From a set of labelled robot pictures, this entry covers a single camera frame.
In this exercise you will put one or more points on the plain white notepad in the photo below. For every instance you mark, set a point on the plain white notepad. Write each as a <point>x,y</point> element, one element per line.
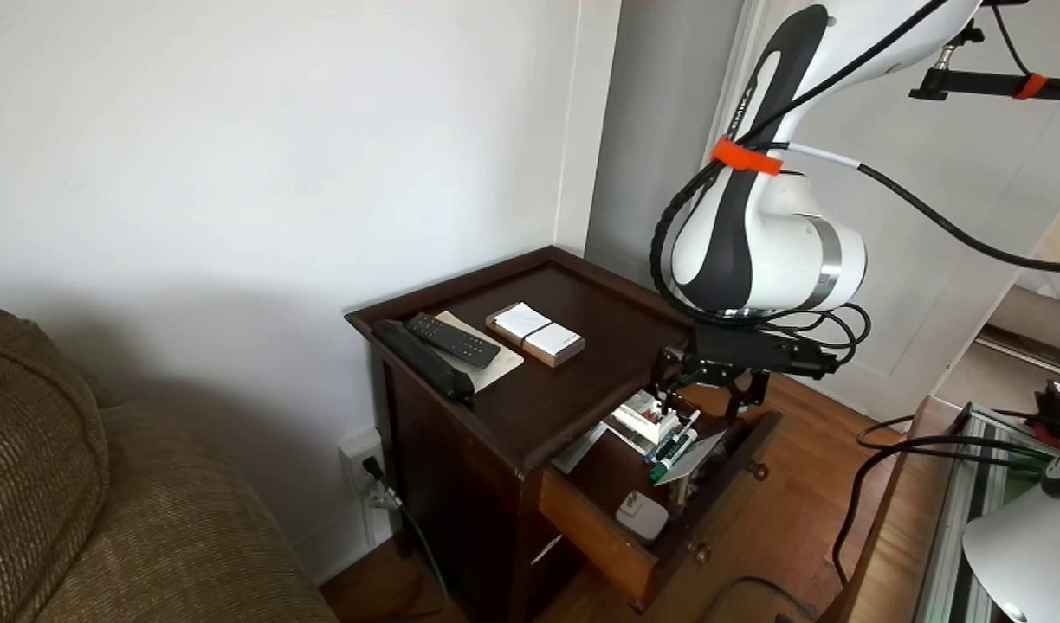
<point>517,321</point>

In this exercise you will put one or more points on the black camera boom bar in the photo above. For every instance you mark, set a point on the black camera boom bar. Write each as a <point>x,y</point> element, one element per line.
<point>969,83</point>

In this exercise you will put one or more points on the orange tape strip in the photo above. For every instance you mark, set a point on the orange tape strip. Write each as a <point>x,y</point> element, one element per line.
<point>1027,89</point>

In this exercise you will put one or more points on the dark wooden nightstand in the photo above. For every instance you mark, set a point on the dark wooden nightstand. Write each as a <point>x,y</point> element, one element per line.
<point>553,400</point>

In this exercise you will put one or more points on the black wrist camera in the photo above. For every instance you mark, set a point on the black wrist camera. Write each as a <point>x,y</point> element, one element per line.
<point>759,349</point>

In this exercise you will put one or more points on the white plug adapter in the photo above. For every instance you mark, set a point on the white plug adapter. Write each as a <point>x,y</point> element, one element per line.
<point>385,498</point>

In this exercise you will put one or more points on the brown fabric sofa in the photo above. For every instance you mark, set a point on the brown fabric sofa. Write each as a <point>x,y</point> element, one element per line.
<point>116,520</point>

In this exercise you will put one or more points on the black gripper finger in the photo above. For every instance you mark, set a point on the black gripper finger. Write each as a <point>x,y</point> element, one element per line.
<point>670,405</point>
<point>747,409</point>

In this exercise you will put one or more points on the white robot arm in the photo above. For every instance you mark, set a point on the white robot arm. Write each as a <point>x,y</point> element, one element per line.
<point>778,245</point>

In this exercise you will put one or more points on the white box with red print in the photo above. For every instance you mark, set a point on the white box with red print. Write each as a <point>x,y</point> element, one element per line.
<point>634,416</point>

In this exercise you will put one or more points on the aluminium frame rail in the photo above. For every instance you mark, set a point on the aluminium frame rail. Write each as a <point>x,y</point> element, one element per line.
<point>957,540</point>

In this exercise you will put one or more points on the black plug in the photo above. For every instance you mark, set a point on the black plug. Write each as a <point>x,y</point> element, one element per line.
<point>374,469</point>

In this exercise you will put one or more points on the green card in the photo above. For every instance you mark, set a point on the green card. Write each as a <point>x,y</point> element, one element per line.
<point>680,460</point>

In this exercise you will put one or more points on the long black remote control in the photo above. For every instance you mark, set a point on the long black remote control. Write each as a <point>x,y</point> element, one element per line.
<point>427,365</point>

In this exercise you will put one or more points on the dark wooden drawer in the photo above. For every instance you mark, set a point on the dark wooden drawer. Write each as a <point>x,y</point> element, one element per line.
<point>601,536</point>

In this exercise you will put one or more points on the beige paper pad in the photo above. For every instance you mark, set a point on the beige paper pad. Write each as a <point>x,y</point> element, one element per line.
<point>499,361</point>

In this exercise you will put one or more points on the black tripod head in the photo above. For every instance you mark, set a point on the black tripod head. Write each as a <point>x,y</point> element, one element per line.
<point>961,40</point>

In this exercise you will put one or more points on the short black remote control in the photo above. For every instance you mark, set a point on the short black remote control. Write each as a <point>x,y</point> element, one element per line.
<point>452,340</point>

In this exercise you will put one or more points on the small white square device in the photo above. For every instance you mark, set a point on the small white square device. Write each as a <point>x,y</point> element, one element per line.
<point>641,516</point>

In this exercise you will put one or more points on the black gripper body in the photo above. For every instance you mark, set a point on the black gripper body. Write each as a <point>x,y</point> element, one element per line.
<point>715,375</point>

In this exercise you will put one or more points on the round wooden drawer knob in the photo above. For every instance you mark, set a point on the round wooden drawer knob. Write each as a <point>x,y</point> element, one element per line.
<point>701,553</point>
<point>759,473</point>

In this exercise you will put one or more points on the small black webcam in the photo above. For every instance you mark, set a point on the small black webcam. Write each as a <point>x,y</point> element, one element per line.
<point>1054,405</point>

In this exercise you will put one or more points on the white wall outlet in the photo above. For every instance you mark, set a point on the white wall outlet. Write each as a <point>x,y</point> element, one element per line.
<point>356,450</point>

